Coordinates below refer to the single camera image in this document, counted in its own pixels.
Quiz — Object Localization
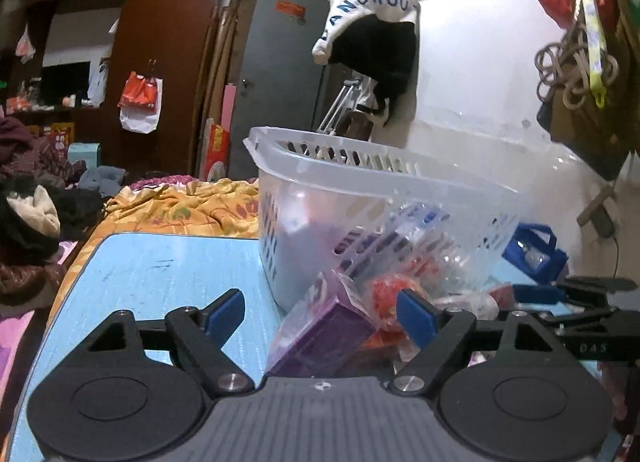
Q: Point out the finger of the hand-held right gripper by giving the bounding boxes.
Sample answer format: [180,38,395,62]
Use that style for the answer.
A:
[535,309,618,331]
[512,278,640,313]

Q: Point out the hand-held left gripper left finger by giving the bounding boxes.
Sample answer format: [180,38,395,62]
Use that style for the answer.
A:
[65,288,256,398]

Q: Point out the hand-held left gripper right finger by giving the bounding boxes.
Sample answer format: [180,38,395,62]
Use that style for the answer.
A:
[389,288,588,397]

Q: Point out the clear bag with red item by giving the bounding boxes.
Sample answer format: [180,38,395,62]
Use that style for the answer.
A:
[366,276,432,339]

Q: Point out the purple tissue pack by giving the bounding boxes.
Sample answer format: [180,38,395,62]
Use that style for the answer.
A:
[264,271,382,379]

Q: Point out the white plastic basket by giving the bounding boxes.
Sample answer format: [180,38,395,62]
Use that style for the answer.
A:
[243,126,524,313]

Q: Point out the blue tote bag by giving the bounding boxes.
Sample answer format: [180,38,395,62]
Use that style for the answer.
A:
[502,223,570,286]

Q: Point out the black power adapter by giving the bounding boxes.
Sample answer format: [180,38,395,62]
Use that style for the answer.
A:
[594,211,619,239]

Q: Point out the yellow printed blanket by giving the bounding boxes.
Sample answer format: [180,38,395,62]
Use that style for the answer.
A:
[64,176,262,293]

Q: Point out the red printed bag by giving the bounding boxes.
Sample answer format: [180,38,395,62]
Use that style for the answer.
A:
[204,118,233,179]

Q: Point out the blue grey cloth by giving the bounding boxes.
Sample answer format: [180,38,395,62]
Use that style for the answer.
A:
[79,165,127,191]

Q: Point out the pink slim object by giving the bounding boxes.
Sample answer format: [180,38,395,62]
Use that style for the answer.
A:
[221,84,236,131]

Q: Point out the black cream fleece garment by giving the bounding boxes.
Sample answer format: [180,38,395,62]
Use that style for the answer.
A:
[0,184,104,269]

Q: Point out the teal box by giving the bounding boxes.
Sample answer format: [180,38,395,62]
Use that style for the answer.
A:
[67,142,102,169]

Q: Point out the brown hanging bag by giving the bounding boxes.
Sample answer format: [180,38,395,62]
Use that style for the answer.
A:
[536,0,640,181]

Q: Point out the metal crutches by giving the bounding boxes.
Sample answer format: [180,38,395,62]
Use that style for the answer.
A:
[314,76,364,136]

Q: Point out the wooden planks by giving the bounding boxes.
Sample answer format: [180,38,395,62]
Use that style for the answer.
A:
[199,0,252,179]

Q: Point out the dark maroon clothes pile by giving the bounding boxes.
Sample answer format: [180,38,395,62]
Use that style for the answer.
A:
[0,116,89,189]

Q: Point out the grey door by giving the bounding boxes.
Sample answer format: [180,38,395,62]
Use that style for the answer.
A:
[234,0,332,143]

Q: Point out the white black hanging jacket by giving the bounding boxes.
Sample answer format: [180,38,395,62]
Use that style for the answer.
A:
[312,0,422,129]

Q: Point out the black television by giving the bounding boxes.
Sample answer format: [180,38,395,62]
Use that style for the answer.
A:
[42,60,92,103]

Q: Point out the brown wooden wardrobe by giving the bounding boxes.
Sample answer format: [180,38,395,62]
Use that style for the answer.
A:
[0,0,237,179]

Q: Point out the coiled rope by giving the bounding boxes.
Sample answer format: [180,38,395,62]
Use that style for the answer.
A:
[534,23,621,111]

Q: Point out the yellow green strap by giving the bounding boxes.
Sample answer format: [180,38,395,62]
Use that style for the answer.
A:
[569,0,609,108]

